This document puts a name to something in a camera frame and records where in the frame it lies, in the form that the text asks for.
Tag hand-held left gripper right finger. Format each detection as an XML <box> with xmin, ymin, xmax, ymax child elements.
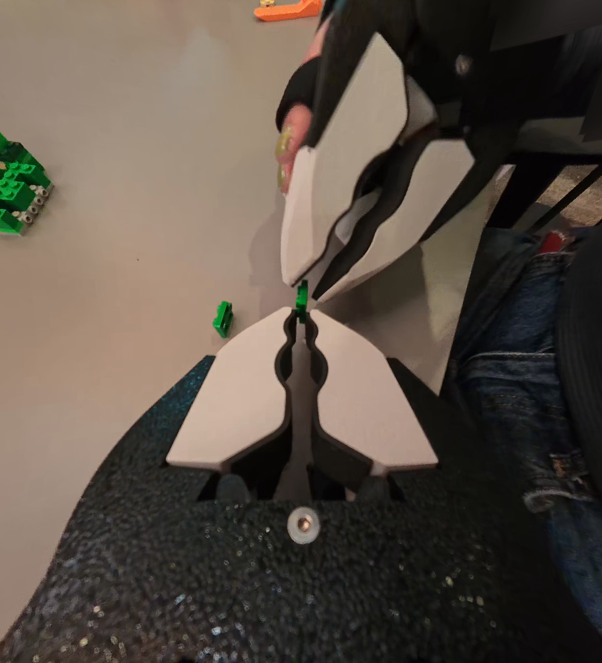
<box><xmin>305</xmin><ymin>310</ymin><xmax>440</xmax><ymax>476</ymax></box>

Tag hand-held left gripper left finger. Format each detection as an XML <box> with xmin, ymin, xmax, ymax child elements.
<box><xmin>166</xmin><ymin>307</ymin><xmax>299</xmax><ymax>474</ymax></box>

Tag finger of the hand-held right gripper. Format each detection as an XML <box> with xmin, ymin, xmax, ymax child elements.
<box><xmin>280</xmin><ymin>32</ymin><xmax>439</xmax><ymax>287</ymax></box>
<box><xmin>312</xmin><ymin>136</ymin><xmax>477</xmax><ymax>302</ymax></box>

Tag small green brick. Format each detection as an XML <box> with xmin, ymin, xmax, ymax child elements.
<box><xmin>212</xmin><ymin>301</ymin><xmax>234</xmax><ymax>338</ymax></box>

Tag grey desk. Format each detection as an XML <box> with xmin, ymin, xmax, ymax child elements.
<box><xmin>0</xmin><ymin>0</ymin><xmax>516</xmax><ymax>663</ymax></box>

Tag person's right hand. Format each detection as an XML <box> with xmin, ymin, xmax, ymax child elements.
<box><xmin>275</xmin><ymin>23</ymin><xmax>328</xmax><ymax>196</ymax></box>

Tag red tag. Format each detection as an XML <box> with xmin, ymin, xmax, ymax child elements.
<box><xmin>539</xmin><ymin>230</ymin><xmax>576</xmax><ymax>254</ymax></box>

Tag person's blue jeans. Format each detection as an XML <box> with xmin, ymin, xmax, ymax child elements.
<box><xmin>446</xmin><ymin>228</ymin><xmax>602</xmax><ymax>663</ymax></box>

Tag orange plastic tool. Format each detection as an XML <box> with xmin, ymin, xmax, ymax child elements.
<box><xmin>254</xmin><ymin>0</ymin><xmax>323</xmax><ymax>22</ymax></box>

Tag person's black sweater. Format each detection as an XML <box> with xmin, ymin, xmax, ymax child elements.
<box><xmin>555</xmin><ymin>207</ymin><xmax>602</xmax><ymax>550</ymax></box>

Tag green brick model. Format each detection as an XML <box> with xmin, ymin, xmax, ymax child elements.
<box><xmin>0</xmin><ymin>128</ymin><xmax>54</xmax><ymax>236</ymax></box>

